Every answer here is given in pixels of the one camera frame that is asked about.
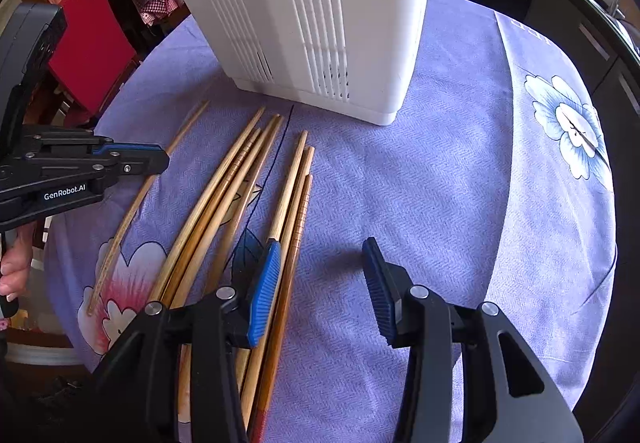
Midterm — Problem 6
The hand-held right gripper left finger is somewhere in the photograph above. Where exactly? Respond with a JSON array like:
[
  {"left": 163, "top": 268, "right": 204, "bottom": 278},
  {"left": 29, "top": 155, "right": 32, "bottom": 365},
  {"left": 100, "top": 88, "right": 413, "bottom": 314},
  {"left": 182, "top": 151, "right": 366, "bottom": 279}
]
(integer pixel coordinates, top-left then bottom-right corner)
[{"left": 87, "top": 239, "right": 283, "bottom": 443}]

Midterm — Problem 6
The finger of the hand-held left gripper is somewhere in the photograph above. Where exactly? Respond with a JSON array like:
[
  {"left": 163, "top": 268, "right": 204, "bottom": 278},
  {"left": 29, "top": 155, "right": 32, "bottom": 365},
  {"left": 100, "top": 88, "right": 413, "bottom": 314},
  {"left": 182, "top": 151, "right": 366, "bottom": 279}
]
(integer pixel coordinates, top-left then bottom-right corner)
[
  {"left": 31, "top": 134, "right": 122, "bottom": 157},
  {"left": 30, "top": 148, "right": 171, "bottom": 180}
]

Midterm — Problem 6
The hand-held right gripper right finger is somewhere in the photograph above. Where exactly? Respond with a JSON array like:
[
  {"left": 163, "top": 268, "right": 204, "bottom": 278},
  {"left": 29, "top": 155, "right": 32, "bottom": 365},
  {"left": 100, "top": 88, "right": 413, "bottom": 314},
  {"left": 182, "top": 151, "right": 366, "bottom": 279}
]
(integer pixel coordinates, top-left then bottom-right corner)
[{"left": 361, "top": 237, "right": 583, "bottom": 443}]

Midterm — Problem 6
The pile of wooden chopsticks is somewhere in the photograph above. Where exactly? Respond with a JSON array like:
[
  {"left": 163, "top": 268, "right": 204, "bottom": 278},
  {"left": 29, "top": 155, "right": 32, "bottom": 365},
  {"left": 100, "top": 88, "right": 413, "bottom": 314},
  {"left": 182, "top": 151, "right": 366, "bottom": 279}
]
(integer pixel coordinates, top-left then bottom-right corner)
[{"left": 149, "top": 106, "right": 317, "bottom": 443}]

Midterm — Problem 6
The thin light bamboo chopstick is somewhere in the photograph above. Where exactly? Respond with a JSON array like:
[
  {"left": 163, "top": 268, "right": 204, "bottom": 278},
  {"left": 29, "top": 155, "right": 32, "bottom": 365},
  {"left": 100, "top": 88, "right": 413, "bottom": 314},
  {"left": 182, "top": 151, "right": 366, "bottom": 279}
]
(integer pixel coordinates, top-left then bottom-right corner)
[{"left": 86, "top": 99, "right": 211, "bottom": 316}]

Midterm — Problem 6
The white plastic utensil holder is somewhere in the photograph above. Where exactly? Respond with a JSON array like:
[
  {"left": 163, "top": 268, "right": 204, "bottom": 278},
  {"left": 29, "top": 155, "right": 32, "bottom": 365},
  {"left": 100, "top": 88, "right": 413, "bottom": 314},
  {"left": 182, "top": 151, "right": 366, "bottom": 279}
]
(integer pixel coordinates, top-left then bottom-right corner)
[{"left": 147, "top": 0, "right": 437, "bottom": 127}]

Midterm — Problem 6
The person's left hand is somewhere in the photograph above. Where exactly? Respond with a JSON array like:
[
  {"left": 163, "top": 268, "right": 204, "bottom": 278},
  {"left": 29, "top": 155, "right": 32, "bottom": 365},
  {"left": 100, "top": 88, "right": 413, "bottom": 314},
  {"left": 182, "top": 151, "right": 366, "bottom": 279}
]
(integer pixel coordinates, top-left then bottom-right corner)
[{"left": 0, "top": 228, "right": 29, "bottom": 302}]

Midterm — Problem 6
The red chair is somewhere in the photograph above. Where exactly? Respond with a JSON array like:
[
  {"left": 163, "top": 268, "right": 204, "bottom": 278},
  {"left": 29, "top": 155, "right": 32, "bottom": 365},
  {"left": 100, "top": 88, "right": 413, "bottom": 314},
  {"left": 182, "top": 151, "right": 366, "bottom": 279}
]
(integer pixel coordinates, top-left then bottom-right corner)
[{"left": 46, "top": 0, "right": 139, "bottom": 125}]

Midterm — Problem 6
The purple floral tablecloth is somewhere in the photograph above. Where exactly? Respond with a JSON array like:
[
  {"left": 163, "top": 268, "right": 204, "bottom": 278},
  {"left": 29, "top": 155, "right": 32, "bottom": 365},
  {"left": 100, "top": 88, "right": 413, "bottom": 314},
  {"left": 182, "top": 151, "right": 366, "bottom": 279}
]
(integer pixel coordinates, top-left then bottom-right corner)
[{"left": 44, "top": 0, "right": 619, "bottom": 443}]

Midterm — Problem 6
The white round container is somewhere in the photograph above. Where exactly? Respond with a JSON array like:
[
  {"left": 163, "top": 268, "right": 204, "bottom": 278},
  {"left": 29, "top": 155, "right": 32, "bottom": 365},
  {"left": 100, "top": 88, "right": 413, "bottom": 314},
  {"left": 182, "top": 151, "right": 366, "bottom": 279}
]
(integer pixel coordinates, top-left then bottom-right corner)
[{"left": 6, "top": 341, "right": 90, "bottom": 368}]

